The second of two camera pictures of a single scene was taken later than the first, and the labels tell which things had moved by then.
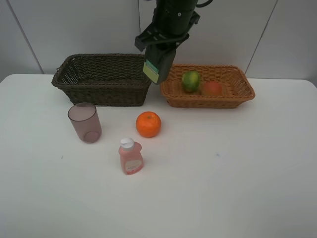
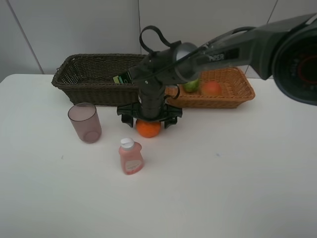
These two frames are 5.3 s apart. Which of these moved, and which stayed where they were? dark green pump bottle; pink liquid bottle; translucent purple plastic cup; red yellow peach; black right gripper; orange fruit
Moved: dark green pump bottle; black right gripper
Stayed: red yellow peach; translucent purple plastic cup; pink liquid bottle; orange fruit
